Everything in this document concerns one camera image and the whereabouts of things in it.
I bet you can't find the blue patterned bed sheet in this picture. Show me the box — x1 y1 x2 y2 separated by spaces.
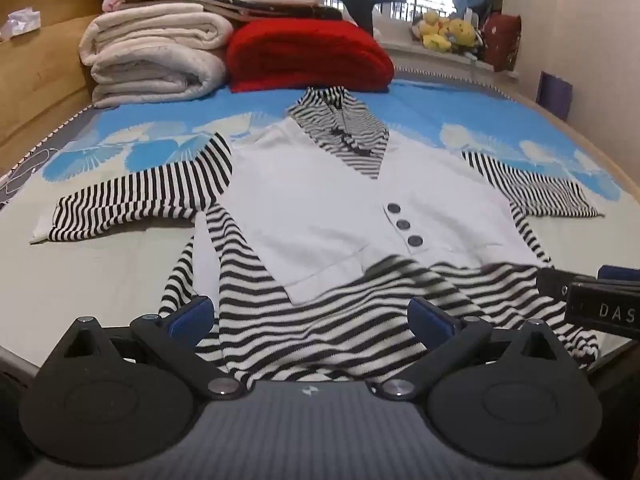
0 75 623 368

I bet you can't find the tissue pack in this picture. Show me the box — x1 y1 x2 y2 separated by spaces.
0 7 43 42

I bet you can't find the wooden headboard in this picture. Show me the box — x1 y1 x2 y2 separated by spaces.
0 0 121 151

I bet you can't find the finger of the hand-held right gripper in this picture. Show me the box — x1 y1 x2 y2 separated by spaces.
536 267 600 307
597 264 640 284

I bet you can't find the red knitted blanket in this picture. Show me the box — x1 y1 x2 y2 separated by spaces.
225 20 396 95

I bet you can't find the red spotted bag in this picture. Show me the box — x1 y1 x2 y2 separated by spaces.
482 12 523 73

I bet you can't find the striped black and white shirt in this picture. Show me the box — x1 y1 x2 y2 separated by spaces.
30 85 606 383

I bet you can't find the yellow plush toy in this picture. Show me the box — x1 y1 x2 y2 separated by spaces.
446 17 479 54
414 10 455 52

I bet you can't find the grey mattress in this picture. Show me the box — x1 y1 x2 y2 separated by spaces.
0 105 101 211

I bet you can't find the dark patterned folded cloth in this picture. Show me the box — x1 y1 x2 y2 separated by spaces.
122 0 345 25

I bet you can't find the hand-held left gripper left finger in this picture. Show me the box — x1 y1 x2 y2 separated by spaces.
47 296 247 402

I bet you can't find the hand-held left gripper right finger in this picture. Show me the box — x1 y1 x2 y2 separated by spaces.
367 297 576 402

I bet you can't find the folded cream fleece blanket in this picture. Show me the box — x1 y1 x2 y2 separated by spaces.
79 2 235 109

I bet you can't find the purple box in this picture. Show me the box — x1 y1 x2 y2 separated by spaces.
536 71 574 122

